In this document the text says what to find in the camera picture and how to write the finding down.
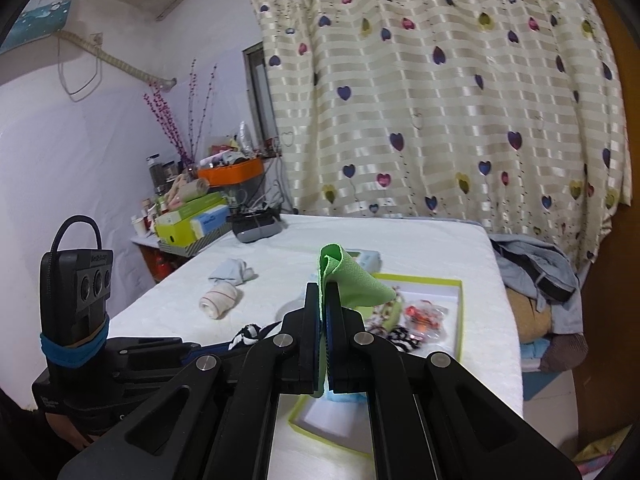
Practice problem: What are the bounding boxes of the black white striped cloth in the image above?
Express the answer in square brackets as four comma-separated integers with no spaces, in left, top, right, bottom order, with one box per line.
[386,325,424,353]
[228,322,281,351]

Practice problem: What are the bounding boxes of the green microfibre cloth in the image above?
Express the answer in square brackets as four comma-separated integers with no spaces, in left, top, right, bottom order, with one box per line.
[318,243,396,346]

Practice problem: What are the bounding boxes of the orange trinket plastic bag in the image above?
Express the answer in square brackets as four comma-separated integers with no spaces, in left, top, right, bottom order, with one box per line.
[402,300,448,342]

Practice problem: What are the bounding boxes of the white bandage roll red stripes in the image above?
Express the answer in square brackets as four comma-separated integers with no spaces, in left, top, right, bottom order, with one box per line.
[198,282,242,320]

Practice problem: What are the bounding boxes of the light blue white sock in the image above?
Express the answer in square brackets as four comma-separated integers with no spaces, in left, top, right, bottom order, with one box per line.
[208,259,257,286]

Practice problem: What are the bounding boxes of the green rimmed white box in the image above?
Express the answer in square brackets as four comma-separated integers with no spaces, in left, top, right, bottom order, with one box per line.
[288,273,463,456]

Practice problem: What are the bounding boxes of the wet wipes pack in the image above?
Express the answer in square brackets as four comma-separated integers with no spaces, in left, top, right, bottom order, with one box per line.
[346,249,382,274]

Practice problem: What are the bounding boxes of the grey black headset device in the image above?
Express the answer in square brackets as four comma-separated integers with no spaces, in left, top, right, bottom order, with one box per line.
[228,209,283,244]

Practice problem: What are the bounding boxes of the green cardboard box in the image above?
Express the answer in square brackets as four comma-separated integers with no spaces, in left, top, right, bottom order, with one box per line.
[154,192,227,247]

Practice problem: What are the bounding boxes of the orange tray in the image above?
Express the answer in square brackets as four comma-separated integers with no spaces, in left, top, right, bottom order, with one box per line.
[198,158,264,188]

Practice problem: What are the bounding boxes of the brown wooden wardrobe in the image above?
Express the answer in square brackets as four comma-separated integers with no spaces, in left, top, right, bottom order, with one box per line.
[574,0,639,445]

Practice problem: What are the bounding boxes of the purple decorative branches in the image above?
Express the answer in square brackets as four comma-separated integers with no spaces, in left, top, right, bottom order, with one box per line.
[143,58,218,167]

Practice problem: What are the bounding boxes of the heart patterned cream curtain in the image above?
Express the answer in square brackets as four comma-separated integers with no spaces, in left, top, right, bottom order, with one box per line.
[250,0,632,266]

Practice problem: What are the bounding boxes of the left tracking camera box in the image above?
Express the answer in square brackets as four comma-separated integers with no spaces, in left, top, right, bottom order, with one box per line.
[40,214,114,347]

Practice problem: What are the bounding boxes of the window frame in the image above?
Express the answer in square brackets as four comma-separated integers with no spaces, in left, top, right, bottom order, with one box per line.
[243,42,278,156]

